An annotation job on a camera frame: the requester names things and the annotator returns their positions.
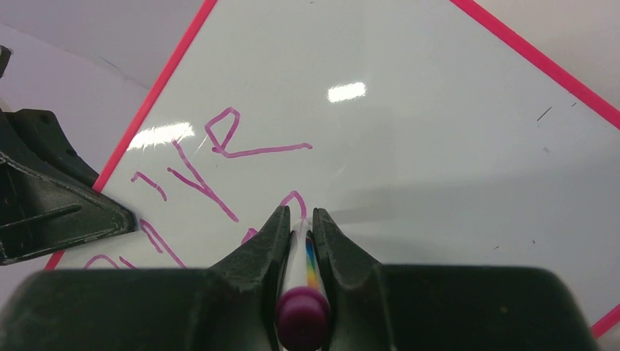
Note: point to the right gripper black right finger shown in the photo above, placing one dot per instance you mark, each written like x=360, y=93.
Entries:
x=380, y=306

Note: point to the pink marker pen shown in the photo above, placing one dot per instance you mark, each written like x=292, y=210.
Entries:
x=302, y=313

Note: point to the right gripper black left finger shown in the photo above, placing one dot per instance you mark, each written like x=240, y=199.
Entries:
x=229, y=306

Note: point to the pink-framed whiteboard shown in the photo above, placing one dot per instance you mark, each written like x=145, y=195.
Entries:
x=430, y=131

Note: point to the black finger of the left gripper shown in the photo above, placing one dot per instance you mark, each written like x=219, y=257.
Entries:
x=48, y=202

